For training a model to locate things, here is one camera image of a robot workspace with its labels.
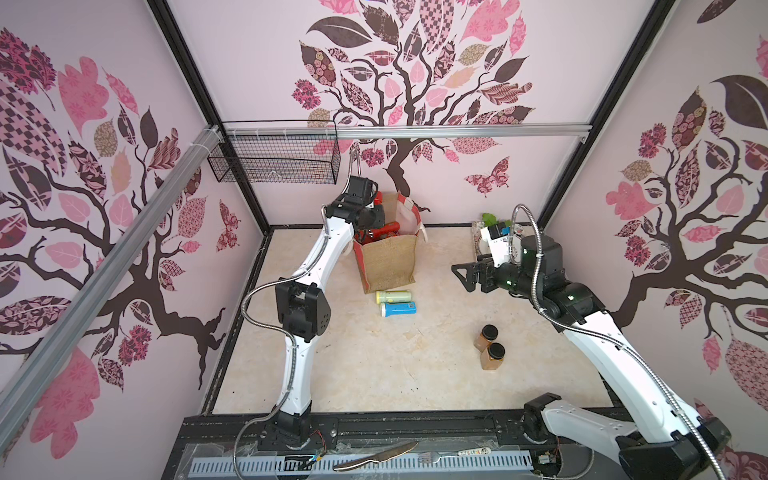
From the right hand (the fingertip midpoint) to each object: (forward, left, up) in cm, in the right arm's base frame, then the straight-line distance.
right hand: (467, 259), depth 70 cm
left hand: (+24, +23, -9) cm, 34 cm away
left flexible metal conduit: (-18, +40, +2) cm, 44 cm away
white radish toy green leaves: (+41, -21, -26) cm, 53 cm away
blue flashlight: (+3, +17, -28) cm, 33 cm away
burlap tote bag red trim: (+13, +19, -17) cm, 29 cm away
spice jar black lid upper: (-9, -8, -22) cm, 25 cm away
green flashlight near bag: (+8, +18, -28) cm, 35 cm away
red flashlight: (+30, +22, -6) cm, 38 cm away
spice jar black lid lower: (-16, -8, -23) cm, 29 cm away
